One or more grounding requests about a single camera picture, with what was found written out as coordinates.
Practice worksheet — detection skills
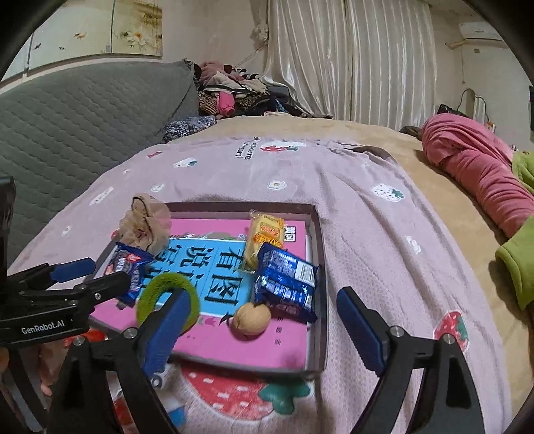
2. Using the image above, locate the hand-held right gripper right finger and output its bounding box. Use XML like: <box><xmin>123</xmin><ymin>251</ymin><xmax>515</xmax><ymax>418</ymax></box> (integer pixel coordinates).
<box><xmin>336</xmin><ymin>286</ymin><xmax>480</xmax><ymax>434</ymax></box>

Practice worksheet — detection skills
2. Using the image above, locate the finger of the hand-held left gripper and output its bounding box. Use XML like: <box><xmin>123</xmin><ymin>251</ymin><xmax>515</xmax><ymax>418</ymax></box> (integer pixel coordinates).
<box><xmin>23</xmin><ymin>271</ymin><xmax>131</xmax><ymax>306</ymax></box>
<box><xmin>6</xmin><ymin>257</ymin><xmax>97</xmax><ymax>293</ymax></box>

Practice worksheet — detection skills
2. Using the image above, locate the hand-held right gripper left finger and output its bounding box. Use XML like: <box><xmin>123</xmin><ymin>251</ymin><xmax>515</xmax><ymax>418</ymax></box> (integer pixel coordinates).
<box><xmin>46</xmin><ymin>287</ymin><xmax>192</xmax><ymax>434</ymax></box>

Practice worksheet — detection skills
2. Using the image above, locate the green hair scrunchie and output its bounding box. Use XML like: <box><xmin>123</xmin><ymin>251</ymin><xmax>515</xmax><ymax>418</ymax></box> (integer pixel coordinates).
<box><xmin>133</xmin><ymin>277</ymin><xmax>201</xmax><ymax>335</ymax></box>

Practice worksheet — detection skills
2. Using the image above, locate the small blue cookie packet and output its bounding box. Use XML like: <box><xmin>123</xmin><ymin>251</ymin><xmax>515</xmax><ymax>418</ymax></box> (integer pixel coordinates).
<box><xmin>104</xmin><ymin>242</ymin><xmax>155</xmax><ymax>309</ymax></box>

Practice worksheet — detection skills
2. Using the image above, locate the pink shallow tray box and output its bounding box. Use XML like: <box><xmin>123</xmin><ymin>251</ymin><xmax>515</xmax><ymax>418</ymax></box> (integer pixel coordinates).
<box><xmin>87</xmin><ymin>201</ymin><xmax>330</xmax><ymax>381</ymax></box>

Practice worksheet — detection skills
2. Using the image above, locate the walnut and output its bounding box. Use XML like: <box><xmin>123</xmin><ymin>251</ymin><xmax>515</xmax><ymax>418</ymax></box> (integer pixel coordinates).
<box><xmin>232</xmin><ymin>302</ymin><xmax>272</xmax><ymax>340</ymax></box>

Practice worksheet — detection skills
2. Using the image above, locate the large blue cookie packet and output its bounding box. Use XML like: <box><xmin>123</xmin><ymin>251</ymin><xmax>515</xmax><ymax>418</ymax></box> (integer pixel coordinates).
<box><xmin>254</xmin><ymin>242</ymin><xmax>320</xmax><ymax>323</ymax></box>

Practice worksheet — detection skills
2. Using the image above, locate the person's left hand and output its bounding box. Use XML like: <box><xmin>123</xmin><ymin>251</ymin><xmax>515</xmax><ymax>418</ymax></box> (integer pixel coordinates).
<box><xmin>37</xmin><ymin>342</ymin><xmax>66</xmax><ymax>398</ymax></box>

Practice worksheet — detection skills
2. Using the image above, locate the brown hair scrunchie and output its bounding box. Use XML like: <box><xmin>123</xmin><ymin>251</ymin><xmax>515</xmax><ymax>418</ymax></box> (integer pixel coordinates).
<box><xmin>119</xmin><ymin>193</ymin><xmax>173</xmax><ymax>256</ymax></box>

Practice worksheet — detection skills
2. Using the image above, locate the purple strawberry printed blanket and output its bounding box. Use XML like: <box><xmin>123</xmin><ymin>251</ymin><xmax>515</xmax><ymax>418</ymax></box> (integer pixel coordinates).
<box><xmin>0</xmin><ymin>136</ymin><xmax>514</xmax><ymax>434</ymax></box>

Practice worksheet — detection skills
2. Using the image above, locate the yellow snack packet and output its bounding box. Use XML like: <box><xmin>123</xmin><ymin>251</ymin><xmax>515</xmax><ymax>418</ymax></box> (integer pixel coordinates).
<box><xmin>243</xmin><ymin>210</ymin><xmax>286</xmax><ymax>274</ymax></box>

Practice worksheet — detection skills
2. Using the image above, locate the grey quilted headboard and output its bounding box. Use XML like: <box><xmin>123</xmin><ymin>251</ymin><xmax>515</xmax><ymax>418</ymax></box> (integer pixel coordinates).
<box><xmin>0</xmin><ymin>59</ymin><xmax>200</xmax><ymax>263</ymax></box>

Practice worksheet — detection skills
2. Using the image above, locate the green fleece blanket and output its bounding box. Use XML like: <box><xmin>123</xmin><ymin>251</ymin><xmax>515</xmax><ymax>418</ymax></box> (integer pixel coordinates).
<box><xmin>496</xmin><ymin>150</ymin><xmax>534</xmax><ymax>311</ymax></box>

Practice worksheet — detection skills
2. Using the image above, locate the dark blue patterned cloth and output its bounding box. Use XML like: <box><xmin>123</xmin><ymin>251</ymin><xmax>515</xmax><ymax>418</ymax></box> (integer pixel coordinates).
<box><xmin>162</xmin><ymin>116</ymin><xmax>218</xmax><ymax>143</ymax></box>

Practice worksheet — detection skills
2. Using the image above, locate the pink quilt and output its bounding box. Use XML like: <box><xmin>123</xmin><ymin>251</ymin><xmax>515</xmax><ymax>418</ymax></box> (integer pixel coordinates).
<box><xmin>421</xmin><ymin>114</ymin><xmax>534</xmax><ymax>238</ymax></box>

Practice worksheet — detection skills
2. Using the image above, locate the floral white panel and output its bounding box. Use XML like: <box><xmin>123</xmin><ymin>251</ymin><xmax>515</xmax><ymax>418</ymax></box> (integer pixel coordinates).
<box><xmin>0</xmin><ymin>0</ymin><xmax>168</xmax><ymax>82</ymax></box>

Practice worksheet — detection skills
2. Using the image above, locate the pile of clothes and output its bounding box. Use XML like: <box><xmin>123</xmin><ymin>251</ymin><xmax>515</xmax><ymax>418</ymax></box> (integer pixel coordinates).
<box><xmin>192</xmin><ymin>60</ymin><xmax>334</xmax><ymax>120</ymax></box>

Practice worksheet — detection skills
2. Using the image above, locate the white satin curtain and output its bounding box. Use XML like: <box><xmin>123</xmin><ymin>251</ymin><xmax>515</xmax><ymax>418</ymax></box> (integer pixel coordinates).
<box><xmin>263</xmin><ymin>0</ymin><xmax>437</xmax><ymax>130</ymax></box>

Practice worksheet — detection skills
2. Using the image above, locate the white air conditioner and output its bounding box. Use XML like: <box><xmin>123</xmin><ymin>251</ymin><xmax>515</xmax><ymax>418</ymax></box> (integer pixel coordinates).
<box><xmin>459</xmin><ymin>22</ymin><xmax>507</xmax><ymax>42</ymax></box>

